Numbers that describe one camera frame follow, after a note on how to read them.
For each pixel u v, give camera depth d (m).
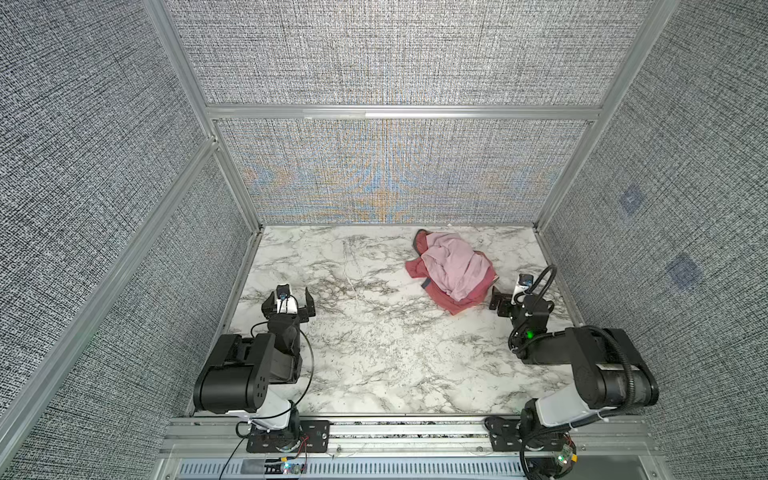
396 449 0.73
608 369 0.46
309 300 0.83
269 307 0.79
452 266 0.97
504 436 0.73
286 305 0.75
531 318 0.71
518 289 0.82
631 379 0.44
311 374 0.84
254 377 0.45
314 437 0.73
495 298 0.85
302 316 0.82
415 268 1.05
